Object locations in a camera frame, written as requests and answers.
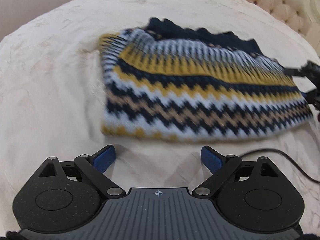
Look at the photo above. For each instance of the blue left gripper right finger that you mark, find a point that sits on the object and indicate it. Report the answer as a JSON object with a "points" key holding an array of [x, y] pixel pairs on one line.
{"points": [[212, 159]]}

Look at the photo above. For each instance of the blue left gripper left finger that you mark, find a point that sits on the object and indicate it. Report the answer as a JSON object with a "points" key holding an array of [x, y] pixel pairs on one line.
{"points": [[104, 158]]}

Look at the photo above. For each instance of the patterned navy yellow knit sweater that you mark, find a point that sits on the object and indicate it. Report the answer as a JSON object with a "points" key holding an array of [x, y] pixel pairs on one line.
{"points": [[172, 83]]}

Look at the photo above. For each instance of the cream bedspread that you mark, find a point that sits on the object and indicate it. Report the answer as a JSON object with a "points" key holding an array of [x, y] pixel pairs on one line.
{"points": [[52, 93]]}

